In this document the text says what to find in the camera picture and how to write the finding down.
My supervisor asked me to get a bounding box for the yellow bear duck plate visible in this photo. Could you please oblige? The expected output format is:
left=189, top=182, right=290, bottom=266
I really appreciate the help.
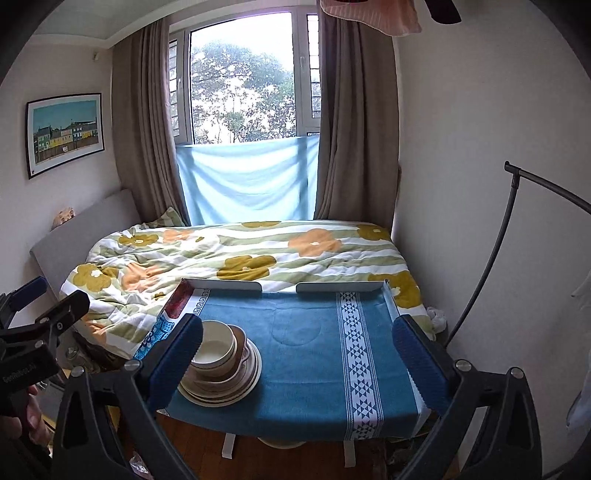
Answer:
left=177, top=339, right=263, bottom=408

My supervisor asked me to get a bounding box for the pink handled bowl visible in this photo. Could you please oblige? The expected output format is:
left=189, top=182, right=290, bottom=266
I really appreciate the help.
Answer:
left=189, top=325, right=247, bottom=382

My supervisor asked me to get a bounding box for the cream ceramic bowl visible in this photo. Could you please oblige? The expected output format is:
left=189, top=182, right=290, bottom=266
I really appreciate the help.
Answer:
left=190, top=320, right=238, bottom=378

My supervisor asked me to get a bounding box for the person's left hand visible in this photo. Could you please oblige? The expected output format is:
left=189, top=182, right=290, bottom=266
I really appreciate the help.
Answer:
left=1, top=385, right=51, bottom=447

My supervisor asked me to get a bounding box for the grey padded headboard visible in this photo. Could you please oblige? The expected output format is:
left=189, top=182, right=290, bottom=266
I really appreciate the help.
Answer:
left=30, top=189, right=140, bottom=299

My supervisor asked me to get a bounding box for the floral striped duvet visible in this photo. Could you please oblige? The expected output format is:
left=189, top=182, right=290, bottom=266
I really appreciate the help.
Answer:
left=58, top=220, right=436, bottom=359

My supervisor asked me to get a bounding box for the small plush toy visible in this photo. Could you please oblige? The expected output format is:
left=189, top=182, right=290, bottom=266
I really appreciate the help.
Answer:
left=52, top=207, right=75, bottom=229

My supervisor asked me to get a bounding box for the white crumpled plastic bag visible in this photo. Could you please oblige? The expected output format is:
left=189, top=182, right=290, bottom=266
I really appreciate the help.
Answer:
left=427, top=307, right=448, bottom=335

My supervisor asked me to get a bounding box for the green patterned pillow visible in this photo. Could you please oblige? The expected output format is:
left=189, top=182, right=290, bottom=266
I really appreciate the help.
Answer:
left=140, top=207, right=185, bottom=229

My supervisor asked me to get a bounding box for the blue patterned tablecloth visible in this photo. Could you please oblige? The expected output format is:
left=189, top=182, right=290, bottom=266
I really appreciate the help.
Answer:
left=133, top=281, right=433, bottom=441

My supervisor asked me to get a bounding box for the framed harbour houses picture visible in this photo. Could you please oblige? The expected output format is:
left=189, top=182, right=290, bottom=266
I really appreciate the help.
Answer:
left=25, top=93, right=104, bottom=179

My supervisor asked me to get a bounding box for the black curved stand pole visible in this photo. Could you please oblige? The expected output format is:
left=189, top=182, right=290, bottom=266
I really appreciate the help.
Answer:
left=444, top=161, right=591, bottom=348

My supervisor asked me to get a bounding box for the light blue window cloth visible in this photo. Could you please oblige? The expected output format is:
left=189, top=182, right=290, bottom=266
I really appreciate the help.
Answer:
left=176, top=134, right=320, bottom=226

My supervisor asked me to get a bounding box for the left brown curtain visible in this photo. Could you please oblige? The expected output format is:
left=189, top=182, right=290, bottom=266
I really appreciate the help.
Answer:
left=111, top=18, right=188, bottom=221

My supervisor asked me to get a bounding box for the brown curtain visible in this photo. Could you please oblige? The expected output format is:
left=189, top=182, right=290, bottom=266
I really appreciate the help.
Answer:
left=315, top=12, right=400, bottom=231
left=111, top=18, right=188, bottom=221

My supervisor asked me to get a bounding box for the right brown curtain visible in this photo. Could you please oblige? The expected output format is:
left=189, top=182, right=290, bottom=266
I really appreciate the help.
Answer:
left=315, top=12, right=400, bottom=231

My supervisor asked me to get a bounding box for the white framed window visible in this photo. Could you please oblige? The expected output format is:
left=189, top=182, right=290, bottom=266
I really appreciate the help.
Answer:
left=168, top=1, right=322, bottom=144

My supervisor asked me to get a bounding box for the pink hanging cloth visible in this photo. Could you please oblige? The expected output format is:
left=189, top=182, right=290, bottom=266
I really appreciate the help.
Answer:
left=320, top=0, right=422, bottom=37

